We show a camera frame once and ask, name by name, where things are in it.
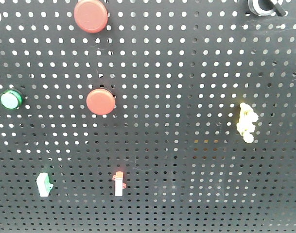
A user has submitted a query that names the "lower red push button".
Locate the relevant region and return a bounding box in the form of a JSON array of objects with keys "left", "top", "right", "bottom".
[{"left": 86, "top": 88, "right": 115, "bottom": 115}]

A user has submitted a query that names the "red push button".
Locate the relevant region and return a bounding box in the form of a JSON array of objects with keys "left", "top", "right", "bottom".
[
  {"left": 86, "top": 88, "right": 115, "bottom": 115},
  {"left": 73, "top": 0, "right": 108, "bottom": 33}
]

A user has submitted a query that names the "upper red push button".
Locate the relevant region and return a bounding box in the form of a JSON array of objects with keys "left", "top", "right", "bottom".
[{"left": 73, "top": 0, "right": 108, "bottom": 33}]

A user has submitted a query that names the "green push button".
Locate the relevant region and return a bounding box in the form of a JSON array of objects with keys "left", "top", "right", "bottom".
[{"left": 0, "top": 89, "right": 23, "bottom": 110}]

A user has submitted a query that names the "black perforated pegboard panel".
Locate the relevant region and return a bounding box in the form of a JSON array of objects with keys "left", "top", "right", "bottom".
[{"left": 0, "top": 0, "right": 296, "bottom": 233}]

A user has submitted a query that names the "red toggle switch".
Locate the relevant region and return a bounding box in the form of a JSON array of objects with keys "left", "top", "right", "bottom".
[{"left": 112, "top": 171, "right": 126, "bottom": 197}]

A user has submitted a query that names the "yellow toggle switch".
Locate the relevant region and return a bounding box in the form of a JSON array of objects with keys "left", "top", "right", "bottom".
[{"left": 236, "top": 102, "right": 259, "bottom": 144}]

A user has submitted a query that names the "green toggle switch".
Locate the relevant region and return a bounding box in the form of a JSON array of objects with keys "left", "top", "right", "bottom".
[{"left": 36, "top": 172, "right": 53, "bottom": 197}]

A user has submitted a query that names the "black rotary selector switch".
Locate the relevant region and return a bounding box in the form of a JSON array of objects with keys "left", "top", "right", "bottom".
[{"left": 247, "top": 0, "right": 286, "bottom": 17}]

